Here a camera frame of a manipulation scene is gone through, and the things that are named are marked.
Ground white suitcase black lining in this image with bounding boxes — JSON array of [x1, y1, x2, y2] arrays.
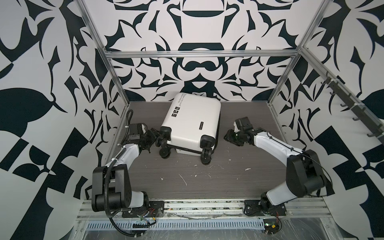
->
[[156, 93, 221, 165]]

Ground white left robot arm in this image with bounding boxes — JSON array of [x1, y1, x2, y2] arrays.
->
[[92, 123, 160, 218]]

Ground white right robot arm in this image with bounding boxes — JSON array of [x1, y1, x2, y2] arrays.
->
[[224, 117, 334, 211]]

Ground small green circuit board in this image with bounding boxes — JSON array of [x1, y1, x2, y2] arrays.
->
[[264, 219, 282, 235]]

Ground black corrugated cable hose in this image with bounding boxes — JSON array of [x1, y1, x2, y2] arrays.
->
[[103, 161, 157, 238]]

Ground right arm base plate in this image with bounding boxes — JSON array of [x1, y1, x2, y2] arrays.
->
[[243, 199, 287, 217]]

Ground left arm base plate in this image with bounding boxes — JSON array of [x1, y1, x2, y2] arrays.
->
[[122, 201, 165, 218]]

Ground aluminium frame rail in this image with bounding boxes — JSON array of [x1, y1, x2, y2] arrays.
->
[[104, 50, 298, 59]]

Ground black wall hook rack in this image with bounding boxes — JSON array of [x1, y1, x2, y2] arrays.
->
[[322, 71, 384, 145]]

